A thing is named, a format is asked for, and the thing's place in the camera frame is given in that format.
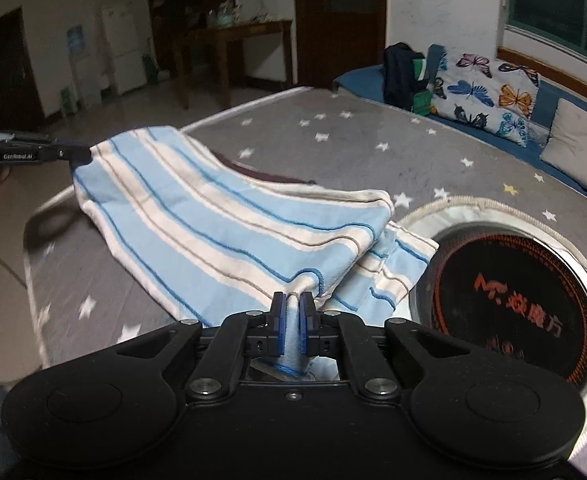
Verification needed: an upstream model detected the grey star pattern table cover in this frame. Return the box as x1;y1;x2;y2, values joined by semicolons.
24;89;587;473

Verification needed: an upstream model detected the light green kettle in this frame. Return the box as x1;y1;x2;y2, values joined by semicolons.
208;2;235;28

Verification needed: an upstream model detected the dark blue backpack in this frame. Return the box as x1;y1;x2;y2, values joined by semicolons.
382;42;429;112

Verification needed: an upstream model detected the plain grey cushion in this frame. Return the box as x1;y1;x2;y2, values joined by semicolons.
541;99;587;191

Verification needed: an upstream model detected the wooden side table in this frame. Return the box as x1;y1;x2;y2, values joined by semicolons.
171;18;295;110

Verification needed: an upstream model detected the dark wooden door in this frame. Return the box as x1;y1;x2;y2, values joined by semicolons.
295;0;387;88

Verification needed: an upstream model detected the dark wooden shelf unit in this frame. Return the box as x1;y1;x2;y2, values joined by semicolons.
144;0;237;82

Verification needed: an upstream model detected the blue cushioned sofa bench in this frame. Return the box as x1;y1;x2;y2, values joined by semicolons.
333;42;587;196

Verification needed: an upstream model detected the blue white striped shirt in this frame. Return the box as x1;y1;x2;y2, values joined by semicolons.
73;127;438;380

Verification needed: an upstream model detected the left butterfly print pillow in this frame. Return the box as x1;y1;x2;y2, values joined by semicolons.
427;44;541;148

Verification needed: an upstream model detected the water dispenser with bottle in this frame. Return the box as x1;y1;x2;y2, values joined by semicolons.
66;24;88;110

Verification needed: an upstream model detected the white refrigerator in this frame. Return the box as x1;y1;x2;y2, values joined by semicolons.
100;4;146;94

